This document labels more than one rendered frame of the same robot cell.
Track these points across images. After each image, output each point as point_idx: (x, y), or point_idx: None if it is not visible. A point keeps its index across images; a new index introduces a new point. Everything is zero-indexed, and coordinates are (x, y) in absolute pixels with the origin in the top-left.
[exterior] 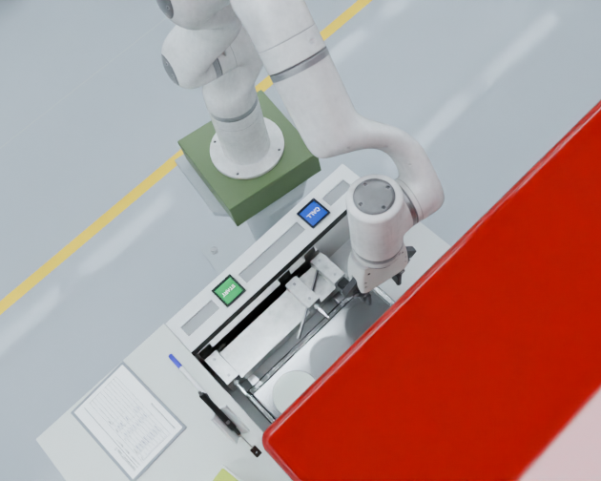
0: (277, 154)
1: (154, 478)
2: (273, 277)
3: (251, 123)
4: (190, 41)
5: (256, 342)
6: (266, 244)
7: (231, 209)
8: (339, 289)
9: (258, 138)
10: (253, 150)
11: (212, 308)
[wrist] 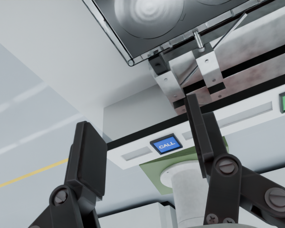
0: (170, 170)
1: None
2: (241, 100)
3: (192, 219)
4: None
5: None
6: (225, 128)
7: (225, 145)
8: (163, 56)
9: (186, 195)
10: (191, 185)
11: None
